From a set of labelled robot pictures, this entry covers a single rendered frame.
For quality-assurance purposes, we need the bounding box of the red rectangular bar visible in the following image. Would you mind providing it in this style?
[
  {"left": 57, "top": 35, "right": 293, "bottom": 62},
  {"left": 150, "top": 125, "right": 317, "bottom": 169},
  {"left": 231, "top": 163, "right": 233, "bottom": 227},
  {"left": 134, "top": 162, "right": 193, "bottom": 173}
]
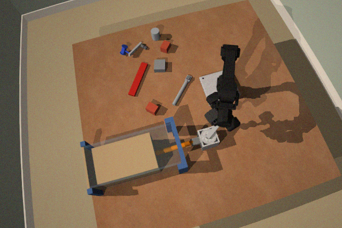
[{"left": 128, "top": 62, "right": 148, "bottom": 96}]

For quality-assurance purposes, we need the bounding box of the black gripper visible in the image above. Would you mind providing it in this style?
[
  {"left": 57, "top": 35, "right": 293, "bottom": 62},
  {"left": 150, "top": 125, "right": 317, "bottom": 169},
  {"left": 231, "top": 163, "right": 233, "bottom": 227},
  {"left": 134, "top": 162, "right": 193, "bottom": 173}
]
[{"left": 206, "top": 92, "right": 240, "bottom": 131}]

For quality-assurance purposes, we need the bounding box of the red cube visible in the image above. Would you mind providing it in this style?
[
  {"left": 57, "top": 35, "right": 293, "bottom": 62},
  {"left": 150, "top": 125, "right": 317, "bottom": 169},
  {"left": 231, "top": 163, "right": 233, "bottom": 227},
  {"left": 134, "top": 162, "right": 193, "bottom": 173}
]
[
  {"left": 145, "top": 102, "right": 159, "bottom": 115},
  {"left": 160, "top": 40, "right": 171, "bottom": 53}
]

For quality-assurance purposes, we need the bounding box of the grey cylinder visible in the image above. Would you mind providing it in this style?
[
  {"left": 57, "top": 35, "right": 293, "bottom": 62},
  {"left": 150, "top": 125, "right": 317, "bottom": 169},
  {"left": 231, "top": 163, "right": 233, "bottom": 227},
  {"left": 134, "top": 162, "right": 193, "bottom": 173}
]
[{"left": 151, "top": 28, "right": 160, "bottom": 41}]

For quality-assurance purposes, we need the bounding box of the crank handle with blue knob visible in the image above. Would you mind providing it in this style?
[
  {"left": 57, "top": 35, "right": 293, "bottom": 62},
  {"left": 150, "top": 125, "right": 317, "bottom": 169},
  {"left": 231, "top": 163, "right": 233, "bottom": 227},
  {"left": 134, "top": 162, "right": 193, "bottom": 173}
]
[{"left": 120, "top": 42, "right": 147, "bottom": 57}]

